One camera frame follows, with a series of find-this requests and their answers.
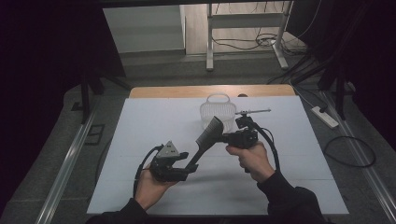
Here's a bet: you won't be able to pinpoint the white table cover board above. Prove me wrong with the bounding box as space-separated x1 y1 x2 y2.
86 95 350 217

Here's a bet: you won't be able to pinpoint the person's right hand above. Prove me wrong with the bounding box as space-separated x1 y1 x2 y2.
225 142 276 184

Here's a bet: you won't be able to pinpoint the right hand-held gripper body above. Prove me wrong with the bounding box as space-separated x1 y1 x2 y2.
230 108 272 149

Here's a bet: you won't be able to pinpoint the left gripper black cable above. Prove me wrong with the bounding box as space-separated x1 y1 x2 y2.
133 144 164 199

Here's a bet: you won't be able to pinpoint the white metal stand frame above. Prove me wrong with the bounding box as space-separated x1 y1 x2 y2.
205 0 294 72

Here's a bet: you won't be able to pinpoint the black looped cable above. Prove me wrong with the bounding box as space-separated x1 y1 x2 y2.
323 135 376 169

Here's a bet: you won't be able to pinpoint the aluminium rail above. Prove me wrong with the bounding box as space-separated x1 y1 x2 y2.
321 91 396 224
35 111 97 224

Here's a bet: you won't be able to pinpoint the white power strip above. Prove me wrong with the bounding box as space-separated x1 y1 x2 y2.
310 105 340 130

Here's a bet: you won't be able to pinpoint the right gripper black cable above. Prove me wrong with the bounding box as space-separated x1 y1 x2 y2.
252 121 281 173

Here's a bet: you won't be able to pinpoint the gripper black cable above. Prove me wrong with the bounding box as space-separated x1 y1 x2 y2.
252 121 281 173
133 144 164 199

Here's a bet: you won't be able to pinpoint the black floor cables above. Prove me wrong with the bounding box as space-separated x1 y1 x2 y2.
211 0 323 54

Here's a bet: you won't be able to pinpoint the person's left hand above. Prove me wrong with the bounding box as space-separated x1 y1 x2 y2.
134 170 177 212

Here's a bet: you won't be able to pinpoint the wooden table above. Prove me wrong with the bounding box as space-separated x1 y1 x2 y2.
129 84 296 100

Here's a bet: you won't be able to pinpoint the white plastic basket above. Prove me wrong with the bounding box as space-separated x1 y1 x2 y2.
199 92 237 133

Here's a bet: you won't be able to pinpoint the black tripod stand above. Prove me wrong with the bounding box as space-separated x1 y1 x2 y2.
292 60 354 121
74 69 134 124

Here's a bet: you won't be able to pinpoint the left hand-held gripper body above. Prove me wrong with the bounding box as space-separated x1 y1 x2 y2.
149 140 190 183

